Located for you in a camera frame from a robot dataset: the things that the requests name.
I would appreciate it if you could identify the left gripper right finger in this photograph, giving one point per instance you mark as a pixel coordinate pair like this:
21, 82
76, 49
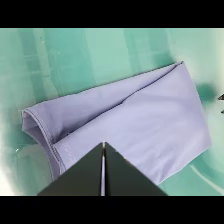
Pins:
128, 176

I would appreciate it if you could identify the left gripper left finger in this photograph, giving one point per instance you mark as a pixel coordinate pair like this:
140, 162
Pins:
80, 176

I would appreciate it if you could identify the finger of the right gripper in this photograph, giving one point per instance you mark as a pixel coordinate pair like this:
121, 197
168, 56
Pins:
221, 97

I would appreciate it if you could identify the lavender blue T-shirt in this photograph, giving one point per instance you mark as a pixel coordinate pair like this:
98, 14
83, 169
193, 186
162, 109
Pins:
146, 123

